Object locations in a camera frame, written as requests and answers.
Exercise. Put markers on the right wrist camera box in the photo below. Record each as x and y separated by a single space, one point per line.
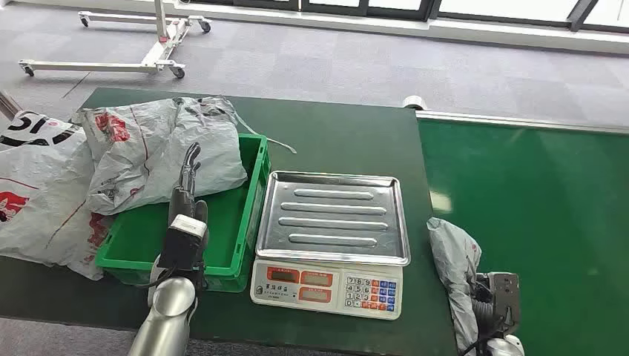
506 300

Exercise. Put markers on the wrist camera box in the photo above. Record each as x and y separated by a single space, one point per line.
184 243
506 300

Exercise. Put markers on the metal tripod leg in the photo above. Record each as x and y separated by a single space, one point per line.
9 104

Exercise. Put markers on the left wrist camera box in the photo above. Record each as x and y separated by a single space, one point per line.
184 243

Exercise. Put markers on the white wheeled stand frame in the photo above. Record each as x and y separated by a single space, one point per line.
162 49

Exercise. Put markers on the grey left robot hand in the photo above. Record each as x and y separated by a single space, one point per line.
188 204

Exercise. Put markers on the electronic weighing scale steel tray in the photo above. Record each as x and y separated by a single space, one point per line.
334 236

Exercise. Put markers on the aluminium conveyor side rail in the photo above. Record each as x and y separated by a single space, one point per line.
516 121

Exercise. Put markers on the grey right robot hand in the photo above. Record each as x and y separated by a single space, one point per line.
484 290

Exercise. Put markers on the large grey mailer package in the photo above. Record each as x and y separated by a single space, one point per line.
196 147

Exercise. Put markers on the small grey mailer package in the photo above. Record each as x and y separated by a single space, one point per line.
454 265

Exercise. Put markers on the green conveyor belt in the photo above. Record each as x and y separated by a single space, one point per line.
540 221

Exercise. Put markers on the white conveyor roller end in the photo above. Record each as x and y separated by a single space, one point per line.
415 102

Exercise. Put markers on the green plastic crate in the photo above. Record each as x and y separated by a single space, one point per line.
226 216

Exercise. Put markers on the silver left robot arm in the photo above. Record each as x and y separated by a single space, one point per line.
167 314

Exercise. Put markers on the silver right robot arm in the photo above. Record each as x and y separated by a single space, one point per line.
503 348

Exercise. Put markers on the black window frame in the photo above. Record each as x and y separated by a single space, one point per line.
432 10

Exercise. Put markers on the white mailer package black print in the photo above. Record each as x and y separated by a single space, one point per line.
44 196

